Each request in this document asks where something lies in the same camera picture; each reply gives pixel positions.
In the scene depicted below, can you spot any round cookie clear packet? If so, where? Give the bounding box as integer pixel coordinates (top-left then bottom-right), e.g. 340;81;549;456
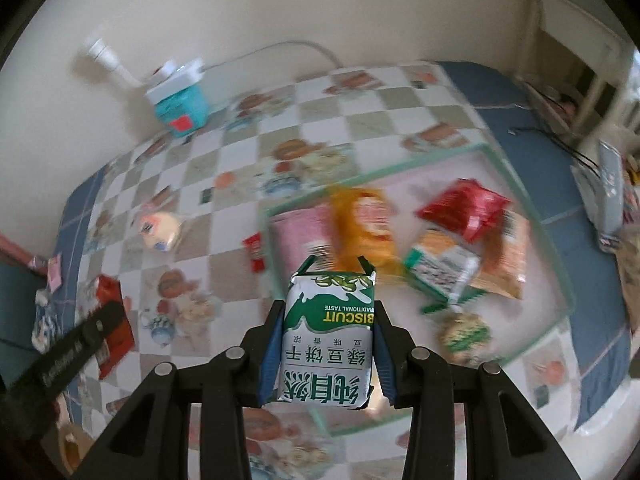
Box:
438;312;492;367

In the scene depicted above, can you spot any green white cracker packet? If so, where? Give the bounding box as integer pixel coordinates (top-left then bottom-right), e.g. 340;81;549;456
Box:
402;228;485;313

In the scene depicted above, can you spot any orange biscuit packet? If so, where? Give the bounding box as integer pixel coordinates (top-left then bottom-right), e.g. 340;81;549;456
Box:
471;209;530;299

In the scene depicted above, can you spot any green mung biscuit pack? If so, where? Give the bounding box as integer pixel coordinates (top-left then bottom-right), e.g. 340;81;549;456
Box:
277;256;376;410

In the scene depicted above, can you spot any small red candy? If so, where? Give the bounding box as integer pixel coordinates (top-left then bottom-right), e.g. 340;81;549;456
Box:
243;233;266;273

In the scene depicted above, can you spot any bun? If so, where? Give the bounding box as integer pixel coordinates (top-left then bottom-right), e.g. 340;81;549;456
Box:
138;210;183;252

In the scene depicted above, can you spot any red foil snack bag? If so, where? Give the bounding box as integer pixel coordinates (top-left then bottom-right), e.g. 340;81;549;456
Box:
416;179;511;244

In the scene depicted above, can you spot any pink snack bag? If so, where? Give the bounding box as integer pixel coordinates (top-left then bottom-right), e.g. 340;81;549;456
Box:
271;204;336;281

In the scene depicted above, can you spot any yellow soft bread bag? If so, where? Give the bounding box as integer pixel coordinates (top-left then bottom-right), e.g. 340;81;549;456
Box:
329;186;401;278

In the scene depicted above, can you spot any gloved left hand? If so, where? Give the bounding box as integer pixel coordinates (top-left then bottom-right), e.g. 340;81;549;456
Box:
40;422;94;478

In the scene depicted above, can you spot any crumpled blue white wrapper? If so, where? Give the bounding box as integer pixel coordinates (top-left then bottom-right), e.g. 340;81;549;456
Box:
32;288;58;354

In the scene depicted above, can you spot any red white snack box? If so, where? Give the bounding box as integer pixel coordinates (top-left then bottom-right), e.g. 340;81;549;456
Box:
77;274;134;379

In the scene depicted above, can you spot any small pink sachet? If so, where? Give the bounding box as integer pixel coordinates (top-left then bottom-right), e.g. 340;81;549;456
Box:
47;254;63;292

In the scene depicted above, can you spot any teal shallow tray box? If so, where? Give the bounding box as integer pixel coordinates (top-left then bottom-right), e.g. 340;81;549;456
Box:
262;144;579;432

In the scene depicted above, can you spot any patterned checkered tablecloth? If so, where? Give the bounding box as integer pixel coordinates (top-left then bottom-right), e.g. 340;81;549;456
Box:
51;62;629;479

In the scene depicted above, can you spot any smartphone on stand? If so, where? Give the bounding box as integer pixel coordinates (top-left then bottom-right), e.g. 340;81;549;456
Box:
570;138;625;254

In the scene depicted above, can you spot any teal cube toy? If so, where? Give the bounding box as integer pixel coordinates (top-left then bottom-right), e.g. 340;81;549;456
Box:
154;84;209;138

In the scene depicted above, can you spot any white power strip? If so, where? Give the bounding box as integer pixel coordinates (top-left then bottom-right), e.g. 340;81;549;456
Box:
145;58;204;105

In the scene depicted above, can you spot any white lamp socket plug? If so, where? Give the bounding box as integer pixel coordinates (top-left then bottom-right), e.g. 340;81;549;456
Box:
84;38;143;88

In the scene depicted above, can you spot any white shelf unit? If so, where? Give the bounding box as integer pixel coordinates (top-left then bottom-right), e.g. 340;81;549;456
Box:
514;0;639;155

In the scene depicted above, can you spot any black usb cable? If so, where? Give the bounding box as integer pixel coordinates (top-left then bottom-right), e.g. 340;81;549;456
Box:
506;127;601;166

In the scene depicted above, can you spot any grey power cable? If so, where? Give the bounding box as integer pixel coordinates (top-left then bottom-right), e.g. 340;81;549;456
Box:
202;39;346;72

